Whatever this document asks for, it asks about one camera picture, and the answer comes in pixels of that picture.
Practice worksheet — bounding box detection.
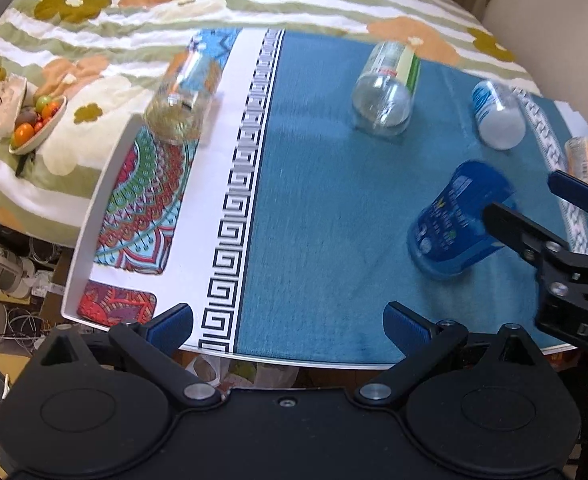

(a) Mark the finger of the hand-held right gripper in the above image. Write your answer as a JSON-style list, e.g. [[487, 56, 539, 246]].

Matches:
[[547, 170, 588, 220], [481, 201, 571, 267]]

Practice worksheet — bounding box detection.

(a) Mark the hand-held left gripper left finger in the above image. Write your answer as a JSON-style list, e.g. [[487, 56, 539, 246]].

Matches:
[[38, 303, 223, 407]]

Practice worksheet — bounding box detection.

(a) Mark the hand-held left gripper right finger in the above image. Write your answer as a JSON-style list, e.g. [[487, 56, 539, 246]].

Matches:
[[353, 302, 546, 409]]

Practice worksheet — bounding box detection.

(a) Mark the blue printed cup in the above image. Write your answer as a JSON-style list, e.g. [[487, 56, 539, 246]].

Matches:
[[408, 159, 519, 279]]

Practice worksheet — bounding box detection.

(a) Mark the orange plastic bottle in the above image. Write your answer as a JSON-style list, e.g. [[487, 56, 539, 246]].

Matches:
[[564, 137, 588, 187]]

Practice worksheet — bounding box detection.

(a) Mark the small bottle with blue label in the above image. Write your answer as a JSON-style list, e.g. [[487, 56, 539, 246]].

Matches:
[[471, 79, 528, 151]]

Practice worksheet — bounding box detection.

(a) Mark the blue patterned tablecloth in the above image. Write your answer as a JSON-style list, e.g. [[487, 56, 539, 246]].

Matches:
[[76, 27, 588, 361]]

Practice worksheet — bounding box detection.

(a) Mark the clear bottle with green label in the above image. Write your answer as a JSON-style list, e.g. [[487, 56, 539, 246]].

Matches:
[[351, 40, 423, 137]]

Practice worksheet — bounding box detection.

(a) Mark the clear empty plastic bottle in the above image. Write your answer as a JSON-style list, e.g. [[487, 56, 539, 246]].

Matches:
[[143, 44, 225, 147]]

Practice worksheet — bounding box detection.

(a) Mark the bowl of small fruits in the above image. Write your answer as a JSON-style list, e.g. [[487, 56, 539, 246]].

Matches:
[[8, 94, 69, 156]]

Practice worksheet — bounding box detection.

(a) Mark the white plastic bag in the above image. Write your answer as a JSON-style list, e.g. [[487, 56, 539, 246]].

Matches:
[[0, 73, 28, 137]]

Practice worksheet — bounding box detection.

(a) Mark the floral blanket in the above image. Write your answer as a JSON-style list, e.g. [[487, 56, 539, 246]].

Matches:
[[0, 0, 545, 248]]

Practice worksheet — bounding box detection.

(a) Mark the tangle of white cables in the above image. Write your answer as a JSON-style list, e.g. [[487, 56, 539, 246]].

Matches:
[[0, 235, 69, 348]]

